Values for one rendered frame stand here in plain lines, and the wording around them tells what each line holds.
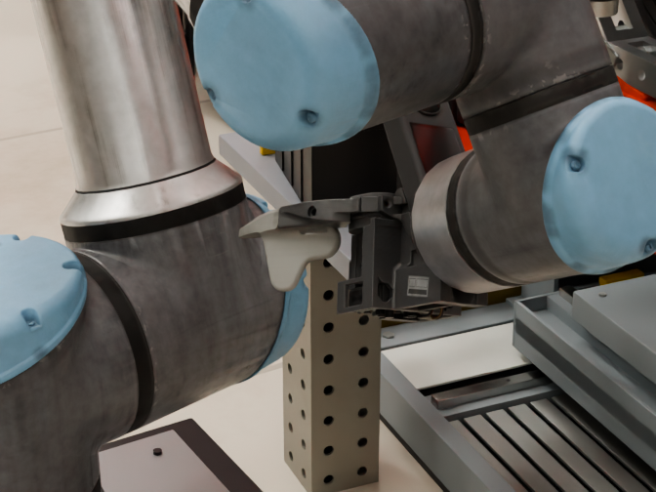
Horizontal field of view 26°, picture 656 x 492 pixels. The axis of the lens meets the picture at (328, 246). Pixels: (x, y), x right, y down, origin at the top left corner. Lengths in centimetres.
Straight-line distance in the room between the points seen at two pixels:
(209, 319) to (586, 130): 43
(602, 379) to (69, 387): 105
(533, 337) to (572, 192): 132
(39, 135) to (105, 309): 222
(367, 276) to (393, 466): 108
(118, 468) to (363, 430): 68
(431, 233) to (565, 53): 15
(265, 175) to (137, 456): 57
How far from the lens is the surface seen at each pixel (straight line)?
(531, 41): 78
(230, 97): 72
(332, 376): 186
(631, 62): 173
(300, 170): 168
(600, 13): 139
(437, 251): 87
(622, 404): 192
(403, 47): 71
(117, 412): 107
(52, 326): 100
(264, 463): 203
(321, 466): 193
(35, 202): 290
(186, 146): 111
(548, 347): 205
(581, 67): 79
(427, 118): 99
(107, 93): 109
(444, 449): 193
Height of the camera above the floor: 112
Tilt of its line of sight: 25 degrees down
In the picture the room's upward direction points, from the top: straight up
